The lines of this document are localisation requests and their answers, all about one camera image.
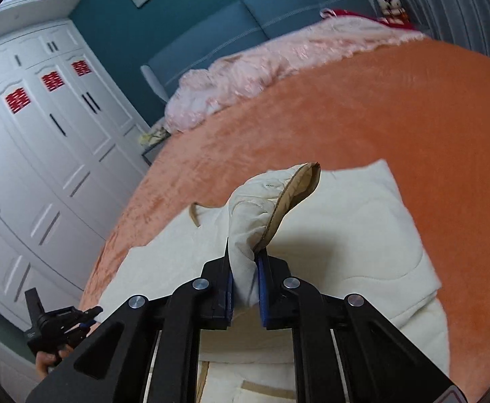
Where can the dark nightstand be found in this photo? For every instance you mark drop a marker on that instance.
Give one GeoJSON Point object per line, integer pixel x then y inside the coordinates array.
{"type": "Point", "coordinates": [150, 153]}

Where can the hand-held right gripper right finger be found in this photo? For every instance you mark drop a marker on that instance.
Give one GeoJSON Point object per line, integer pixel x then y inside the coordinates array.
{"type": "Point", "coordinates": [263, 298]}

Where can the person's left hand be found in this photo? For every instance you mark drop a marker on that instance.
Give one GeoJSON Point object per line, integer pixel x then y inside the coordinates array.
{"type": "Point", "coordinates": [45, 361]}

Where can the cream quilted jacket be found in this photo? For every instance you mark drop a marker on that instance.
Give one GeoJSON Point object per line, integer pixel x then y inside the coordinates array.
{"type": "Point", "coordinates": [354, 226]}

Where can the white wardrobe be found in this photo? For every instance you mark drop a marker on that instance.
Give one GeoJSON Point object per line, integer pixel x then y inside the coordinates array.
{"type": "Point", "coordinates": [39, 155]}

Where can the plush toy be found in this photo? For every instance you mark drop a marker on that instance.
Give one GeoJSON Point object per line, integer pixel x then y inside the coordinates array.
{"type": "Point", "coordinates": [391, 8]}

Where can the blue padded headboard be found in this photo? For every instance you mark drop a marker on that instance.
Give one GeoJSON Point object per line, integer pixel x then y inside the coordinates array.
{"type": "Point", "coordinates": [211, 37]}

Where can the red wardrobe sticker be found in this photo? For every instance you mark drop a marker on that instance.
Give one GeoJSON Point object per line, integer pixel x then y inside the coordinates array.
{"type": "Point", "coordinates": [52, 80]}
{"type": "Point", "coordinates": [17, 100]}
{"type": "Point", "coordinates": [80, 67]}

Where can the orange plush blanket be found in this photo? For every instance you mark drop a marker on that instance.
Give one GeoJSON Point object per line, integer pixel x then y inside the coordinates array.
{"type": "Point", "coordinates": [354, 113]}

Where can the pink lace quilt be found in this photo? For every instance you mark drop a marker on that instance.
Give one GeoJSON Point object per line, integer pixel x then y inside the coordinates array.
{"type": "Point", "coordinates": [249, 71]}

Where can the pale yellow cloth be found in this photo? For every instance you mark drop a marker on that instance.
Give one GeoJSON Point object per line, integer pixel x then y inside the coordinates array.
{"type": "Point", "coordinates": [154, 136]}

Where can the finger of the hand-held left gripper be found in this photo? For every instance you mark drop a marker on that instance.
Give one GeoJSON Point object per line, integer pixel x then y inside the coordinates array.
{"type": "Point", "coordinates": [91, 312]}

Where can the red cloth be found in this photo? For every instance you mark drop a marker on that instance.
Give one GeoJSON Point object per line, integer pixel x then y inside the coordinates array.
{"type": "Point", "coordinates": [345, 13]}

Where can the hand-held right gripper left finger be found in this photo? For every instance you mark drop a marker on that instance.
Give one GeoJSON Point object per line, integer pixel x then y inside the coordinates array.
{"type": "Point", "coordinates": [229, 298]}

